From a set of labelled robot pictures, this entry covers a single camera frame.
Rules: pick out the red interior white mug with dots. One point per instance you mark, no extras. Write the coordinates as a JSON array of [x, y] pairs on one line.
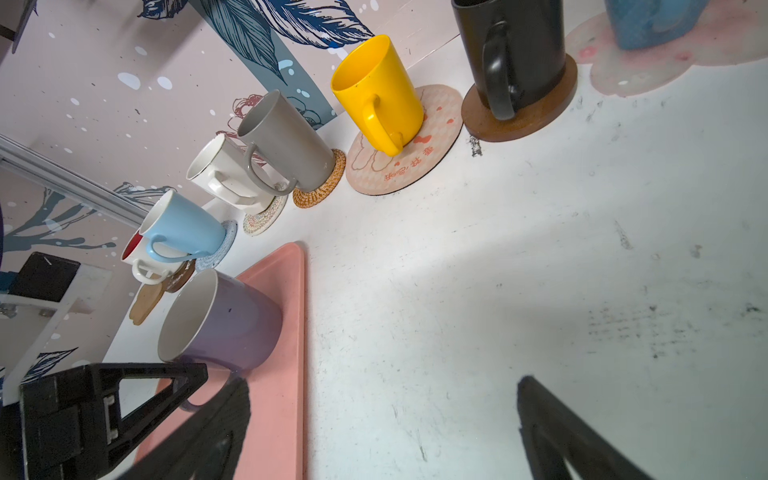
[[144, 268]]

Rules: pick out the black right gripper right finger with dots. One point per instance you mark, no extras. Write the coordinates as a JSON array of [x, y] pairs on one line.
[[557, 441]]

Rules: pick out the dark brown glossy coaster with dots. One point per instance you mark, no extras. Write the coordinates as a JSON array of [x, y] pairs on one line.
[[177, 280]]

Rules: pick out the round bunny print coaster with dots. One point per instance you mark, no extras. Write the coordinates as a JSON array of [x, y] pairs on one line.
[[374, 173]]

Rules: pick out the grey round felt coaster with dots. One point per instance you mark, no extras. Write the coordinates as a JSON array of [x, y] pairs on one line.
[[213, 260]]

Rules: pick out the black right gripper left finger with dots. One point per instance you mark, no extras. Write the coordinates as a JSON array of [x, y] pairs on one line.
[[206, 446]]

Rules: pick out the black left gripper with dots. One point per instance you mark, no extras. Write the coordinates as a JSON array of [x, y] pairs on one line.
[[57, 429]]

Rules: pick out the white purple handled mug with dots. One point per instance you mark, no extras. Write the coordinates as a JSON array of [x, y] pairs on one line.
[[223, 323]]

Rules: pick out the pink rectangular tray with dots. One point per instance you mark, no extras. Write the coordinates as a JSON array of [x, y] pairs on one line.
[[274, 442]]

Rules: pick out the yellow mug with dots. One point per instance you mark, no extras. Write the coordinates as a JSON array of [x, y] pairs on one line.
[[373, 87]]

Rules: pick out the multicolour zigzag woven coaster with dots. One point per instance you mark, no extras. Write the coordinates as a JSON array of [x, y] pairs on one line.
[[256, 224]]

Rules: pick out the tan paw shaped coaster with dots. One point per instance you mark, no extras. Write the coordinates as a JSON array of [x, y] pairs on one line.
[[146, 299]]

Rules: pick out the grey mug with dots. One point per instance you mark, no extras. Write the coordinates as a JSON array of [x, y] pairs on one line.
[[280, 135]]

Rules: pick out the brown rattan woven coaster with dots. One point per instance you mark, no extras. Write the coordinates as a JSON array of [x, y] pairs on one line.
[[305, 200]]

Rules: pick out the brown round wooden coaster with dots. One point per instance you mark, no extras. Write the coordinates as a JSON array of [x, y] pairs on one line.
[[481, 124]]

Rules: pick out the black mug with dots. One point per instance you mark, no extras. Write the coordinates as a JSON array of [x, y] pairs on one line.
[[515, 49]]

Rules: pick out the white faceted mug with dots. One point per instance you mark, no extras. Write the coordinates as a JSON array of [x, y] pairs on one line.
[[220, 169]]

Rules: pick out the light blue mug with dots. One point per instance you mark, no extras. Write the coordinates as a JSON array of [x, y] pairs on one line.
[[178, 230]]

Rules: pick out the white blue handled mug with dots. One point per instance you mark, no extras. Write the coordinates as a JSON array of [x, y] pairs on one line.
[[640, 24]]

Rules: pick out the pink flower shaped coaster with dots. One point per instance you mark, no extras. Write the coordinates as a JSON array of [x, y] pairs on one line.
[[727, 33]]

